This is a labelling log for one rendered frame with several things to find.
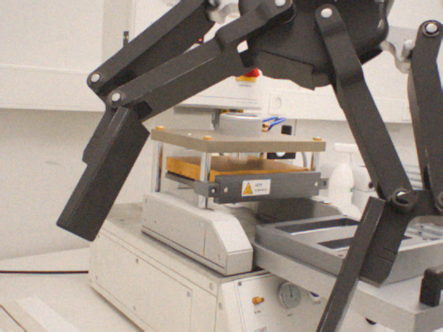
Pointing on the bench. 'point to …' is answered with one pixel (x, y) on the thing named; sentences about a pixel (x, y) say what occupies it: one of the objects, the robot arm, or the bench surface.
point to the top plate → (239, 137)
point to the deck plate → (125, 219)
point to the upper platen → (223, 167)
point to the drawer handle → (432, 285)
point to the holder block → (317, 239)
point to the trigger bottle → (342, 174)
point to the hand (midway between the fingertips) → (195, 265)
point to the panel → (255, 318)
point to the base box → (158, 286)
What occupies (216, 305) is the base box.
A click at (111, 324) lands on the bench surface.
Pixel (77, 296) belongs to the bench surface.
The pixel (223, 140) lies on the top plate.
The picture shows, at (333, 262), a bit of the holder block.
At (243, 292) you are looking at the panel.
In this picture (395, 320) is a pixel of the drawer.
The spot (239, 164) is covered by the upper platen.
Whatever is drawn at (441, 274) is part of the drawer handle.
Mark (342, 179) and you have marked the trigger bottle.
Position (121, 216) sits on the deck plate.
